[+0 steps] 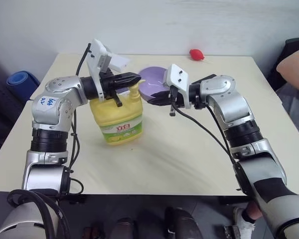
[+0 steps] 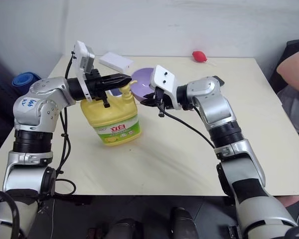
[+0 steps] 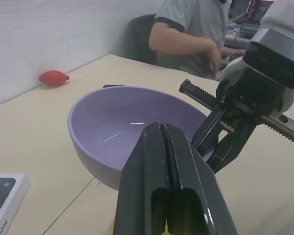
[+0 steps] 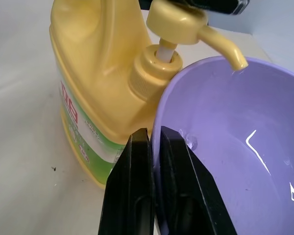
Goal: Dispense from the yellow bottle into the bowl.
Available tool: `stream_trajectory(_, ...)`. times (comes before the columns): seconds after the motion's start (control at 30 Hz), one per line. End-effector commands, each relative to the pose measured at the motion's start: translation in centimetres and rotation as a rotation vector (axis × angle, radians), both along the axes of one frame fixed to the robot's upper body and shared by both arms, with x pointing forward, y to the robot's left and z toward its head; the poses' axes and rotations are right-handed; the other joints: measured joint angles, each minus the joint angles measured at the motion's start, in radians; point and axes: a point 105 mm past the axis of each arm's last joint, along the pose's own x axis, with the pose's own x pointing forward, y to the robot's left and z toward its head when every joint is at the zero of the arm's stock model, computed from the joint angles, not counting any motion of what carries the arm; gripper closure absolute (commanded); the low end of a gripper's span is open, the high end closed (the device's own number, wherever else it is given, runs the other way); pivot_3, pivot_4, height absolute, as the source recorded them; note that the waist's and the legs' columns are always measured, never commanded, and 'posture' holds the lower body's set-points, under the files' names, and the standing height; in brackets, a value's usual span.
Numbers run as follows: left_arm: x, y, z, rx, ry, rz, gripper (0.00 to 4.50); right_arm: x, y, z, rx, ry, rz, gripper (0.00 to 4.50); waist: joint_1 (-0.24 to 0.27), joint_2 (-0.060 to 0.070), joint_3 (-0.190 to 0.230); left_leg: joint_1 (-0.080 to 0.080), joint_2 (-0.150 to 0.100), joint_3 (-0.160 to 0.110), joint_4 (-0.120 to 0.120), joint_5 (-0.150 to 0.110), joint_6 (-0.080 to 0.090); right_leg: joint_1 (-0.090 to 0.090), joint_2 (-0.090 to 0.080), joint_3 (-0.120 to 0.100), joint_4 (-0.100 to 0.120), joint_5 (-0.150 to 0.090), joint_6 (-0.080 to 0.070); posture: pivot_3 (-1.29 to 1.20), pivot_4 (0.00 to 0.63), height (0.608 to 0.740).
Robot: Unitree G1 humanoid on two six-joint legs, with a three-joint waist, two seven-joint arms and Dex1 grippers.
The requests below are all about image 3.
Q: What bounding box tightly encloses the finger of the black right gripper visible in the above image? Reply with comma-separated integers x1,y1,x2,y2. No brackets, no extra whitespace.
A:
191,107,227,151
207,118,258,174

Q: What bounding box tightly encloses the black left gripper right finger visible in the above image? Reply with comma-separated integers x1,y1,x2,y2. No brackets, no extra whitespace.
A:
161,123,239,235

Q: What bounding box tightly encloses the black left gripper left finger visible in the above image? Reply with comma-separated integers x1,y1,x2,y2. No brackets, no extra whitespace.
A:
112,122,168,235

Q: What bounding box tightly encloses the purple plastic bowl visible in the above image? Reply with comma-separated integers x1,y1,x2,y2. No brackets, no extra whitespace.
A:
67,85,214,192

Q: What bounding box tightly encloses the person's bare hand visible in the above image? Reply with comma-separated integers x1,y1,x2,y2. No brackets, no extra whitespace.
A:
204,45,222,79

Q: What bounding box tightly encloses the white background desk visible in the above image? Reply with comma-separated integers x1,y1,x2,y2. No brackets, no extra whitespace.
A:
224,22,260,49

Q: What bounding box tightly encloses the colourful computer monitor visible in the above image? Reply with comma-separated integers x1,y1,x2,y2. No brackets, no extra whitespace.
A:
243,0,277,23

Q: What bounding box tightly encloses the person in grey t-shirt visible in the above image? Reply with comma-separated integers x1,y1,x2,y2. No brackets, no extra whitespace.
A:
148,0,233,79

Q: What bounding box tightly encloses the black office chair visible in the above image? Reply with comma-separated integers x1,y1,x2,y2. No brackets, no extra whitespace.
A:
126,13,158,66

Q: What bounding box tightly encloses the red rubber air blower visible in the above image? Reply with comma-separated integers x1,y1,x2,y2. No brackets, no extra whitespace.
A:
38,70,71,86

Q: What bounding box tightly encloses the white phone box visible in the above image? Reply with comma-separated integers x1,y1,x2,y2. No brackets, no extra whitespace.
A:
0,173,30,235

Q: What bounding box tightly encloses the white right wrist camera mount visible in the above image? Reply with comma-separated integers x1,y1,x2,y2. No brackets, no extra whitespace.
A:
218,56,294,111

